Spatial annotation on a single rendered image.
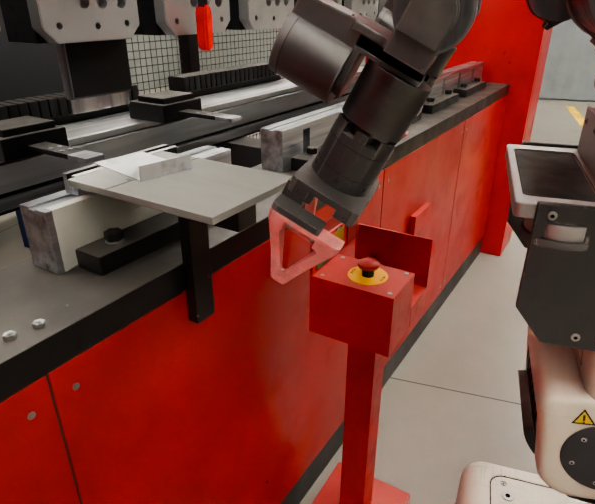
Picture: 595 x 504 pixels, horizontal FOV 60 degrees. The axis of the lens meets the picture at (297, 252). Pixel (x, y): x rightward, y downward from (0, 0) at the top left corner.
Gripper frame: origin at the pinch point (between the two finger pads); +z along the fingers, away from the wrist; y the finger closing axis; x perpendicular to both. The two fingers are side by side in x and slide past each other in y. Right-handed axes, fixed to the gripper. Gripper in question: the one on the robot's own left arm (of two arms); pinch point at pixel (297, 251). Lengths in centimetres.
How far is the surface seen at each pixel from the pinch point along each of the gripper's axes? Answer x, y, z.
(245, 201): -9.3, -10.8, 4.3
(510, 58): 27, -225, -12
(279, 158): -17, -61, 19
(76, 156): -38.4, -19.9, 18.5
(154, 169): -23.7, -15.5, 10.2
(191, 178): -18.9, -16.9, 9.2
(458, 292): 64, -177, 79
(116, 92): -36.2, -22.3, 6.7
